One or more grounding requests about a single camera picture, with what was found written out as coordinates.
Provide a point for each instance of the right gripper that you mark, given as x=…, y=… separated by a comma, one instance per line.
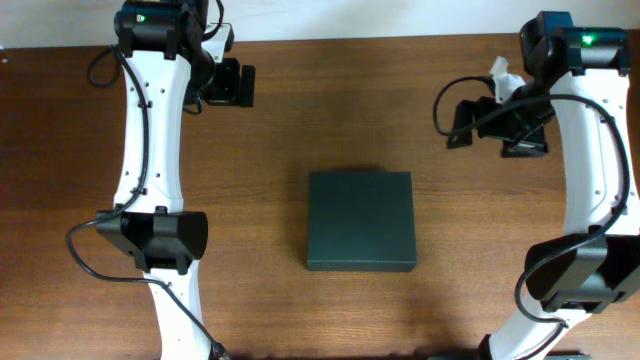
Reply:
x=531, y=144

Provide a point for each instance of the black storage box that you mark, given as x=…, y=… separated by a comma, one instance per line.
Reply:
x=361, y=222

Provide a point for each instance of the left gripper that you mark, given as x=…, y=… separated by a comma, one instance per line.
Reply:
x=232, y=91

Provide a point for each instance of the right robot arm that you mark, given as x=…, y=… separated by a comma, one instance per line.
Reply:
x=578, y=77

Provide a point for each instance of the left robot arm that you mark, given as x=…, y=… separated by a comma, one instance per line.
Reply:
x=174, y=62

